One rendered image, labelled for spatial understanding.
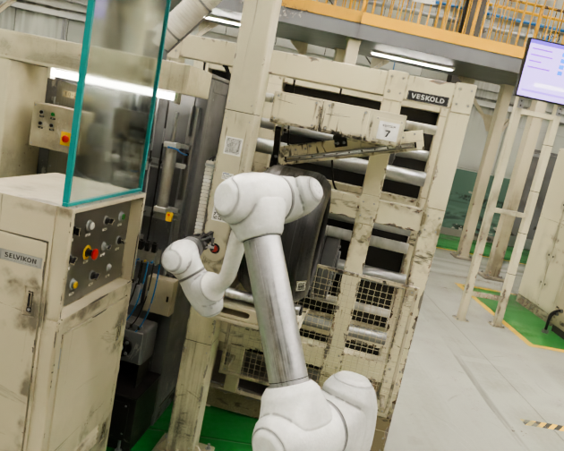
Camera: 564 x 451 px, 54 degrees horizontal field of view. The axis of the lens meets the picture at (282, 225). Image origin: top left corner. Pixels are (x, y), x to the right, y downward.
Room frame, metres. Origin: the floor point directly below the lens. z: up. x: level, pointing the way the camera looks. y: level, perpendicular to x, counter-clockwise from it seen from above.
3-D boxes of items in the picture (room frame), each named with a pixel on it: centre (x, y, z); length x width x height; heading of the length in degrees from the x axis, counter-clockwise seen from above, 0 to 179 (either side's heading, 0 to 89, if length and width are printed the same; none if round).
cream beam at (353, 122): (2.68, -0.16, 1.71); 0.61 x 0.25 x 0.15; 82
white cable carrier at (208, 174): (2.40, 0.35, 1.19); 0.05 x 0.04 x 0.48; 172
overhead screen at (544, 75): (5.63, -2.25, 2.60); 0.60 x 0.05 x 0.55; 95
